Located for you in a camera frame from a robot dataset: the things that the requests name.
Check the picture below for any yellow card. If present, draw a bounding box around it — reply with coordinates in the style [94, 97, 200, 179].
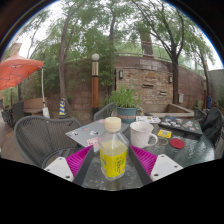
[157, 128, 173, 139]

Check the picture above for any white ceramic mug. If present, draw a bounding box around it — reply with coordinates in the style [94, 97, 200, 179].
[129, 120, 159, 149]

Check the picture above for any grey mesh patio chair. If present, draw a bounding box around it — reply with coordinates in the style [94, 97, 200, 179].
[13, 115, 83, 169]
[93, 102, 118, 123]

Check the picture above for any wooden bench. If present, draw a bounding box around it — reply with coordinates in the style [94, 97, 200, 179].
[22, 97, 48, 116]

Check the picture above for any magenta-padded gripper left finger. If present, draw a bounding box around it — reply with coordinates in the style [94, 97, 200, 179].
[44, 144, 96, 187]

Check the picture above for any dark patio chair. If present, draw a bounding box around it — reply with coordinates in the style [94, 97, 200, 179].
[0, 100, 25, 129]

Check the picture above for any silver laptop with stickers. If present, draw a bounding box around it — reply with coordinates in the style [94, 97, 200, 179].
[65, 118, 130, 153]

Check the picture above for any white printed paper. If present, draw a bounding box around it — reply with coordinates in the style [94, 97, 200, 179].
[135, 115, 162, 124]

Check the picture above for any flat round red coaster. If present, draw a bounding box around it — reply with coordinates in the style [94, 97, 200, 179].
[169, 137, 186, 150]

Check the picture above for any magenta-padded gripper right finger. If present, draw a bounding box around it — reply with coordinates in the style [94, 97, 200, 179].
[128, 144, 184, 187]

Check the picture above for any green plant in blue pot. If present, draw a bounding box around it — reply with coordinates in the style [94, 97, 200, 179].
[105, 85, 145, 124]

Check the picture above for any orange patio umbrella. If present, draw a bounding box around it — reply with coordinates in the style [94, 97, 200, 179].
[0, 51, 45, 92]

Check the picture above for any clear bottle with yellow label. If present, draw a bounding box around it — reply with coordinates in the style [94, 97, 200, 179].
[98, 116, 130, 181]

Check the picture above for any blue and yellow striped cone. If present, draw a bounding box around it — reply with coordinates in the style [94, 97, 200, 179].
[58, 97, 68, 117]

